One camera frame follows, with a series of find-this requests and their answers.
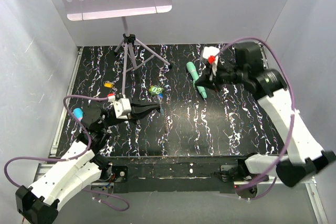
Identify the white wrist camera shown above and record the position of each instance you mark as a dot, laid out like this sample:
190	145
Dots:
210	56
121	105

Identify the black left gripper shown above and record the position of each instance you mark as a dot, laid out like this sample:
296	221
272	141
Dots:
137	109

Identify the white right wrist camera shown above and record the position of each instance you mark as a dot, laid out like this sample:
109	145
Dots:
210	56

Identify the green owl toy block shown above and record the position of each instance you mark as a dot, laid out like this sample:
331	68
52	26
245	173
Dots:
156	90

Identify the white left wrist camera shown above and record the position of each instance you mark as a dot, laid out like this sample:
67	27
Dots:
121	105

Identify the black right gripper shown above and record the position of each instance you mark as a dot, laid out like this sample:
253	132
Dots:
205	81

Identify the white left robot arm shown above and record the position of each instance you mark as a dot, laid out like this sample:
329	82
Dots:
82	164

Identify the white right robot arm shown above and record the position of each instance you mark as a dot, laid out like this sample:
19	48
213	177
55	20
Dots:
303	156

